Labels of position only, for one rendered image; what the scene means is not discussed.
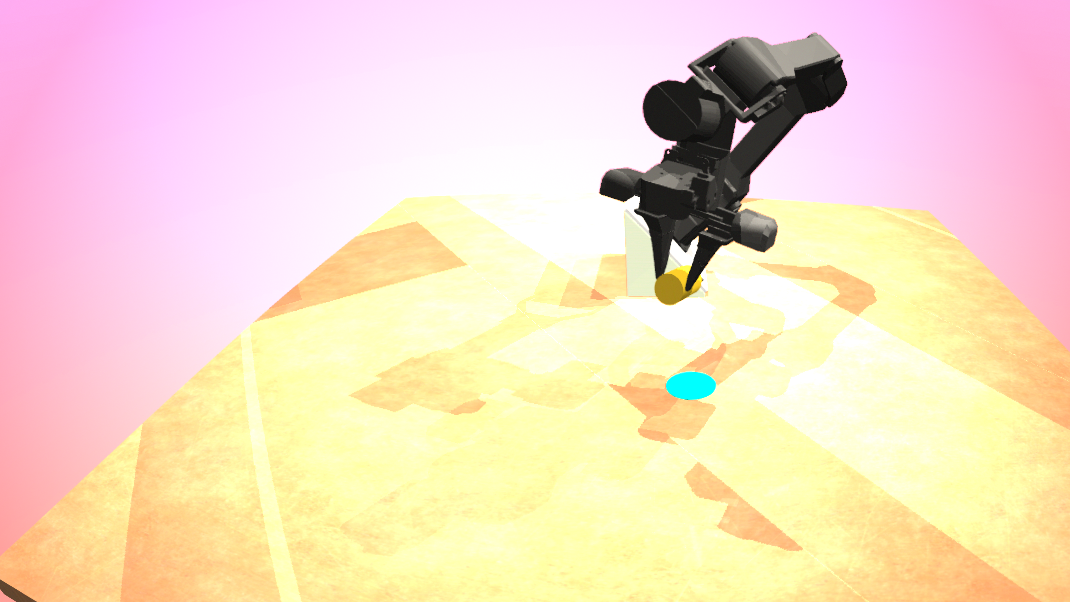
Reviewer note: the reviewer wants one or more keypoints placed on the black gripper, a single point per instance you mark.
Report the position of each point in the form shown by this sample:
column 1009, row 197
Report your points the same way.
column 747, row 227

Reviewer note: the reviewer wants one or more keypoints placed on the yellow cylinder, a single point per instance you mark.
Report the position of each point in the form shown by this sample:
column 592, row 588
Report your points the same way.
column 670, row 287

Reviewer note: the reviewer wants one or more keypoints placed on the cyan circle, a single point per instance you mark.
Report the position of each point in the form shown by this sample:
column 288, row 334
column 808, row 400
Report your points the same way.
column 691, row 385

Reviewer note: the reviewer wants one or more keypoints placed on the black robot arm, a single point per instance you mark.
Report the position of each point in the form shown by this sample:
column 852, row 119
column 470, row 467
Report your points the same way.
column 778, row 84

